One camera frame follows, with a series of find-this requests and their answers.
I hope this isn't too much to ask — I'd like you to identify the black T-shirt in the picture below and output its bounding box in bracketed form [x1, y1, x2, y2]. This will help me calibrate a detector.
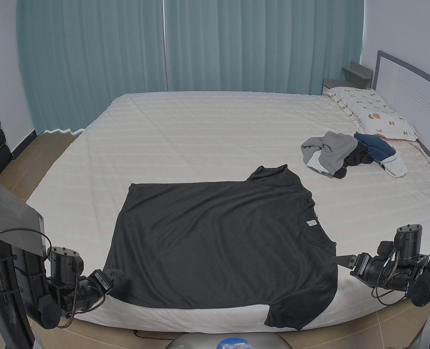
[102, 164, 339, 332]

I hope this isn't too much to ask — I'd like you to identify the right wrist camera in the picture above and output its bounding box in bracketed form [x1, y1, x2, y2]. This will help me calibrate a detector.
[378, 241, 394, 264]

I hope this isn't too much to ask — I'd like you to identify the blue-green curtain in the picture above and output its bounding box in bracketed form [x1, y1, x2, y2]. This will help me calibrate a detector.
[163, 0, 365, 95]
[16, 0, 168, 135]

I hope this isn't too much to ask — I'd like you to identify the grey bedside table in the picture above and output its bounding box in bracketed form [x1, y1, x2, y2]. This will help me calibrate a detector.
[322, 61, 373, 96]

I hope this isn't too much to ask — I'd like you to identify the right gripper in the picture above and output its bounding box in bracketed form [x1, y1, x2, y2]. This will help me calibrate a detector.
[331, 253, 387, 291]

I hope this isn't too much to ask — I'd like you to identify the bed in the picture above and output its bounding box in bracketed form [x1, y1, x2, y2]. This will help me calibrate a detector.
[25, 50, 430, 333]

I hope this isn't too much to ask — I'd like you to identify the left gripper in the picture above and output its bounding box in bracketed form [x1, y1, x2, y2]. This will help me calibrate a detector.
[76, 268, 124, 311]

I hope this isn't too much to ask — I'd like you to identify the pile of clothes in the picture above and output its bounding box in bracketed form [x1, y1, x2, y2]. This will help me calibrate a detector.
[300, 131, 407, 180]

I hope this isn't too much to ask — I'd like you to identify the white printed pillow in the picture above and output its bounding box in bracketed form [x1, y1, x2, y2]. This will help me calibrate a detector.
[324, 87, 421, 143]

